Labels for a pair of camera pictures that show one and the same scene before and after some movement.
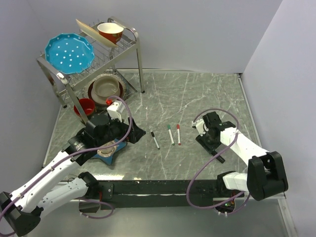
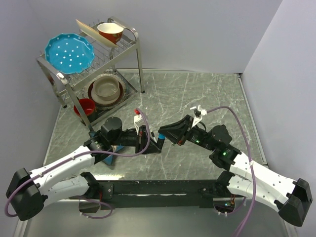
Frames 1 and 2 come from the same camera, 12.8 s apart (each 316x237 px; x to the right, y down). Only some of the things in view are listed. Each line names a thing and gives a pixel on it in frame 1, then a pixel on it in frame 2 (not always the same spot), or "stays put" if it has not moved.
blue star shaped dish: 108,160 stays put
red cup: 88,105 stays put
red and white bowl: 112,31 stays put
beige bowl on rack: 104,87 stays put
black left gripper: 136,133 → 141,139
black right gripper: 201,140 → 177,132
